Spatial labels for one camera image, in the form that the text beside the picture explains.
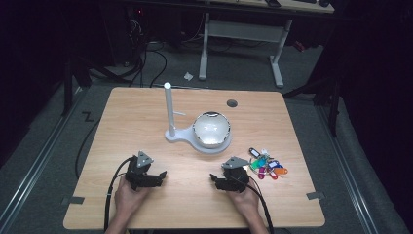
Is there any white stand with hook pole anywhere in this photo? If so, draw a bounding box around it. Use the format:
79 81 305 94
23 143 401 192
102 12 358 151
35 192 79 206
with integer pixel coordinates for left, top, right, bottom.
164 82 234 155

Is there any grey tape piece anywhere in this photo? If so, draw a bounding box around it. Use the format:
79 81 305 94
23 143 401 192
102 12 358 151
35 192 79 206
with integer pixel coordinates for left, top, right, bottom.
60 196 86 207
305 191 326 201

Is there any person's right hand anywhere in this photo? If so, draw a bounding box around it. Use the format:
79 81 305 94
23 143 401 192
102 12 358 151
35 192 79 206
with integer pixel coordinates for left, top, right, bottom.
226 180 261 222

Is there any bundle of black floor cables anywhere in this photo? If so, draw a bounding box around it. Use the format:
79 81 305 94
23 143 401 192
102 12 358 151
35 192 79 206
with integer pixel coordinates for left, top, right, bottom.
87 9 169 89

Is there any black stand leg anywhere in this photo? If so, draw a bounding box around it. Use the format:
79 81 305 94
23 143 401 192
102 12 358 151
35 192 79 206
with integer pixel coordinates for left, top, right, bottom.
60 53 94 117
282 76 343 138

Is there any metal floor rail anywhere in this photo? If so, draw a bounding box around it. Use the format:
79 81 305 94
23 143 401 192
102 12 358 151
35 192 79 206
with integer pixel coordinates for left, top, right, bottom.
0 87 86 234
315 102 380 234

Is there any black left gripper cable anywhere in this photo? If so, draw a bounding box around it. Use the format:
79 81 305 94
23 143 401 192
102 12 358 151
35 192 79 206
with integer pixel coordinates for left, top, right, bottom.
103 156 135 232

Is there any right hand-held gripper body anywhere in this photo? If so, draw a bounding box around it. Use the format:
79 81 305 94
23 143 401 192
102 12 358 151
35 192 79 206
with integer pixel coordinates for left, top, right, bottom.
221 156 250 193

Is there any bunch of coloured key tags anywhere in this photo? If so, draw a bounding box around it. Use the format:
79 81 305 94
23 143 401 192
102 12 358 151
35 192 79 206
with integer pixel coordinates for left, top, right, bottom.
247 147 289 181

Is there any shiny silver metal bowl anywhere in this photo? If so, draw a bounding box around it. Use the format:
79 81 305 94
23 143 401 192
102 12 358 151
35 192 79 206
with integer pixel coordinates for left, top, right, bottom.
192 111 233 150

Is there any white-framed desk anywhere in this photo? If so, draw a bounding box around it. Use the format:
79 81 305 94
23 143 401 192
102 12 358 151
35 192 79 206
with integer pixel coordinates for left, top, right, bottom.
194 0 336 89

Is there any thin black floor cable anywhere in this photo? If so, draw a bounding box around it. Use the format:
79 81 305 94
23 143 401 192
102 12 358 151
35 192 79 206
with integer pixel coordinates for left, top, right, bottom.
74 117 102 179

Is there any person's left hand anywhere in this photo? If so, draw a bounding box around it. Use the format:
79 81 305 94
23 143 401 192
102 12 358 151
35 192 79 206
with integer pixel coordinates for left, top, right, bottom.
113 176 150 218

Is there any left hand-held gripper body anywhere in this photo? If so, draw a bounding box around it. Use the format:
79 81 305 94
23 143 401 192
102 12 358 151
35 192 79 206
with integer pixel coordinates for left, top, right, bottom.
125 150 155 192

